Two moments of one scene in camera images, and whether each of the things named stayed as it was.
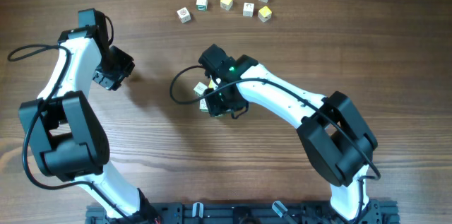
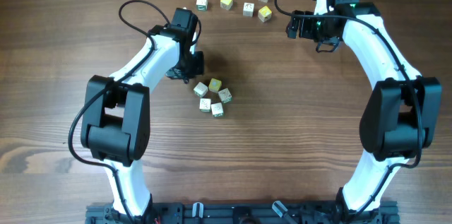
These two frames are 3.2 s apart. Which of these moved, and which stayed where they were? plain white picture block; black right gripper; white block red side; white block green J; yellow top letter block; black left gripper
Moved: black left gripper; black right gripper
Stayed: plain white picture block; yellow top letter block; white block red side; white block green J
